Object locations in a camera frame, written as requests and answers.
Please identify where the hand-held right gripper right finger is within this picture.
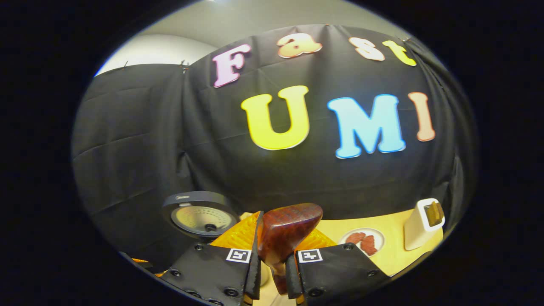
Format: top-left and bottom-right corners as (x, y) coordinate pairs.
(285, 229), (389, 306)

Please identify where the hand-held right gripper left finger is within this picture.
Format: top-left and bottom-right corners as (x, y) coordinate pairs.
(159, 210), (264, 306)

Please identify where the dark lidded rice cooker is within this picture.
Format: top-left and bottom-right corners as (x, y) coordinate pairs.
(162, 191), (241, 238)

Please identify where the brown wooden spoon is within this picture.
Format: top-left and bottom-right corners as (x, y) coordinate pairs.
(257, 203), (323, 295)

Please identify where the round white plate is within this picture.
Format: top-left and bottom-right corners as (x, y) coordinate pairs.
(339, 227), (385, 257)

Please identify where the white toaster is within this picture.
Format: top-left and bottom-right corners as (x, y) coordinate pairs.
(404, 198), (446, 251)

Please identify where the brown toast slice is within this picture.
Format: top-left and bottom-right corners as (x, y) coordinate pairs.
(427, 202), (443, 227)

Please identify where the black backdrop cloth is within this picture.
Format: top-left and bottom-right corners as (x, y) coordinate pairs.
(71, 23), (476, 272)

